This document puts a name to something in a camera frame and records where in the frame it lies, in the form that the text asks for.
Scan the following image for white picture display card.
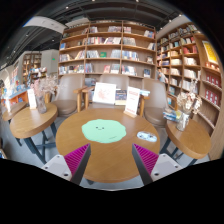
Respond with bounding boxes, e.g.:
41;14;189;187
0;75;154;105
93;82;116;104

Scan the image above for round wooden table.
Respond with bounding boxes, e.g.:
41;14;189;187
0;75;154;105
160;119;211;165
10;103;58;164
56;108;160;183

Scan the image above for white sign stand left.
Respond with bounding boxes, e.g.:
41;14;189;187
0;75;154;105
27;89;37;109

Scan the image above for white sign stand centre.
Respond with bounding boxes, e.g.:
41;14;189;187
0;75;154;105
124;87;140;118

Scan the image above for round wooden centre table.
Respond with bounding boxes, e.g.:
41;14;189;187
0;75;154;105
56;108;160;183

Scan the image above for large wooden bookshelf centre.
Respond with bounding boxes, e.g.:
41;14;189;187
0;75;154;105
57;20;158;81

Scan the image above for green smiley mouse pad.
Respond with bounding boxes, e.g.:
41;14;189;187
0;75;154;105
82;119;126;144

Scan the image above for glass vase dried flowers left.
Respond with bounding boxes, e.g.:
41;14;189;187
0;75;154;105
30;76;57;114

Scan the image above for glass vase dried flowers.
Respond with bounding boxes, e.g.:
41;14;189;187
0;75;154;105
176;92;202;131
30;76;57;114

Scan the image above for beige armchair left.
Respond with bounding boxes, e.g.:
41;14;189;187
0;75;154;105
53;74;86;117

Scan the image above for glass vase dried flowers right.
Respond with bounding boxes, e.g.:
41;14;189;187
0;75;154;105
176;92;202;131

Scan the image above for beige armchair right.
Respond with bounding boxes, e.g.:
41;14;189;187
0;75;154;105
138;77;169;128

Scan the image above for yellow poster on shelf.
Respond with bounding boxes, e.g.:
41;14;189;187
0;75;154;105
203;41;218;64

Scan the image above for beige armchair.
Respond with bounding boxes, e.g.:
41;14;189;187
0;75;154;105
53;74;86;117
138;77;169;128
83;74;129;110

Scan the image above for round wooden right table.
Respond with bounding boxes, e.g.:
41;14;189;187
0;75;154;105
160;119;211;165

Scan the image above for round wooden left table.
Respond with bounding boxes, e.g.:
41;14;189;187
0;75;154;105
10;103;58;164

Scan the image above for far left wooden table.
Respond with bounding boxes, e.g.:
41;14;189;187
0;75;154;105
2;102;27;123

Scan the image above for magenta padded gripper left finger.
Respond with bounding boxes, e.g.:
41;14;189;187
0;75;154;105
42;144;91;185

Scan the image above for beige armchair middle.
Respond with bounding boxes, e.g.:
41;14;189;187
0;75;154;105
83;74;129;110

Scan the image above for patterned computer mouse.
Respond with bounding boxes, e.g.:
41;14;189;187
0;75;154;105
137;131;157;142

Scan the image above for background wooden bookshelf left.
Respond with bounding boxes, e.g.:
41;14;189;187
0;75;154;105
22;52;42;84

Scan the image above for wooden bookshelf right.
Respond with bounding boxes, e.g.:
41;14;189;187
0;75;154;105
155;21;223;134

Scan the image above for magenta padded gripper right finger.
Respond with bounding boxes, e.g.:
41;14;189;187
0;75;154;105
132;144;182;185

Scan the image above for white sign stand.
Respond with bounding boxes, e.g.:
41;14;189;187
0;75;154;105
27;89;37;109
124;87;140;118

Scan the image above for stack of books right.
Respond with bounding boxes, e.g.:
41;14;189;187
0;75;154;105
163;111;178;122

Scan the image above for dark book on table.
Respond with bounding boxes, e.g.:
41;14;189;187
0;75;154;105
115;90;127;105

